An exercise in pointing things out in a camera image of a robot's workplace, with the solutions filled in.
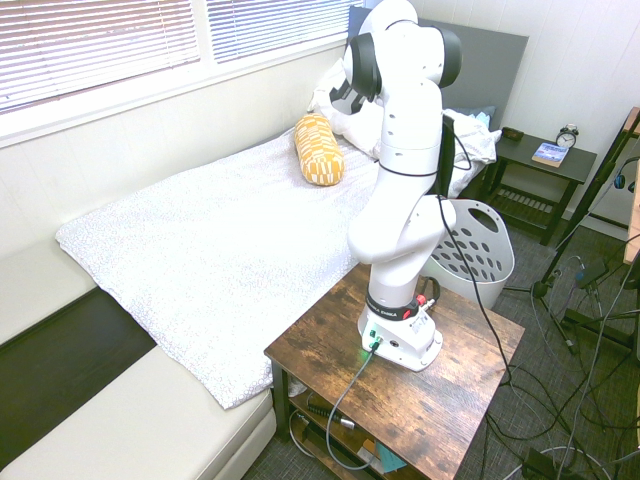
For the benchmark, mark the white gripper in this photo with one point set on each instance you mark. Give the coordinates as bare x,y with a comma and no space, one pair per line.
342,100

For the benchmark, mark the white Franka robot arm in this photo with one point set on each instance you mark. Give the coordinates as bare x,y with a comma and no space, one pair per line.
405,150

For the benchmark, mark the white perforated laundry basket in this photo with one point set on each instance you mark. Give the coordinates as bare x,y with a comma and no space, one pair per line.
495,285

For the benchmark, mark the plain white pillow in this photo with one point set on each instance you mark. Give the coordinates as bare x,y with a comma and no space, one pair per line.
360,135

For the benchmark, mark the yellow patterned bolster pillow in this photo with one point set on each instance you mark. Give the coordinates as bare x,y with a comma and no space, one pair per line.
320,150

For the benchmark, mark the white venetian window blind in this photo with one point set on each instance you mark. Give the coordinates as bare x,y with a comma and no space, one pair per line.
100,50
275,27

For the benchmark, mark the blue grey pillow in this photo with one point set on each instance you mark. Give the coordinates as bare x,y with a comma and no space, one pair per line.
470,112

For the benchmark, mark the white grey-patterned pillow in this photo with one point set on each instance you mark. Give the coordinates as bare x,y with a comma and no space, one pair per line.
475,145

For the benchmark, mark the small brown box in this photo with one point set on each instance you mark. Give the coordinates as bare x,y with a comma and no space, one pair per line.
512,134

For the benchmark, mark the white circle-patterned duvet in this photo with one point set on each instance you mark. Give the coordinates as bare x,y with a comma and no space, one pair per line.
210,260

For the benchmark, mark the blue paperback book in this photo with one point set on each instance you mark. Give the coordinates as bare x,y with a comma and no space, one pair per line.
549,154

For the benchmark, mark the black alarm clock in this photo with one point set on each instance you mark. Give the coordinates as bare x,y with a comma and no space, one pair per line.
566,138

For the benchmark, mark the black nightstand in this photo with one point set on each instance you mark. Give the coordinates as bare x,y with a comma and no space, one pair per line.
575,160

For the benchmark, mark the black boom stand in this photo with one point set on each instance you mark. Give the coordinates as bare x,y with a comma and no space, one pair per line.
595,190

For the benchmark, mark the blue black headset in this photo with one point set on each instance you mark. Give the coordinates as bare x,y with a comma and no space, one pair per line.
622,180

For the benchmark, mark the black adapter box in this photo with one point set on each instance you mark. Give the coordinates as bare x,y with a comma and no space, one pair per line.
595,272

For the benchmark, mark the rustic wooden side table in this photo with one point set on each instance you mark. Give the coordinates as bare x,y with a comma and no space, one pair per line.
440,400

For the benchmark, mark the teal paper pad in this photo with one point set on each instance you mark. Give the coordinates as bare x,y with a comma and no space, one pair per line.
390,460

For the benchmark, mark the cream white mattress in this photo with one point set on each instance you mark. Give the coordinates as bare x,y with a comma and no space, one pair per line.
125,430

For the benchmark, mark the black power brick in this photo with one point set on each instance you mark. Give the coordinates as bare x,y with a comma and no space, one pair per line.
540,462

